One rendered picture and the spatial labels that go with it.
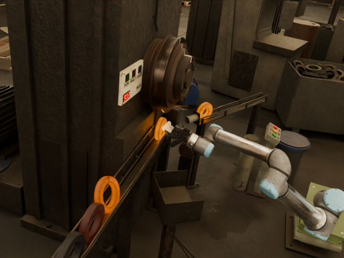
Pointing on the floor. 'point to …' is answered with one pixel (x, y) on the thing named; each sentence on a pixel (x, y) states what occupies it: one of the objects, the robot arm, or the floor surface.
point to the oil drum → (304, 35)
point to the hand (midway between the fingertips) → (160, 126)
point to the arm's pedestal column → (291, 243)
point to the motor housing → (186, 160)
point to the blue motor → (193, 93)
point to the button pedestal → (253, 189)
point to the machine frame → (80, 103)
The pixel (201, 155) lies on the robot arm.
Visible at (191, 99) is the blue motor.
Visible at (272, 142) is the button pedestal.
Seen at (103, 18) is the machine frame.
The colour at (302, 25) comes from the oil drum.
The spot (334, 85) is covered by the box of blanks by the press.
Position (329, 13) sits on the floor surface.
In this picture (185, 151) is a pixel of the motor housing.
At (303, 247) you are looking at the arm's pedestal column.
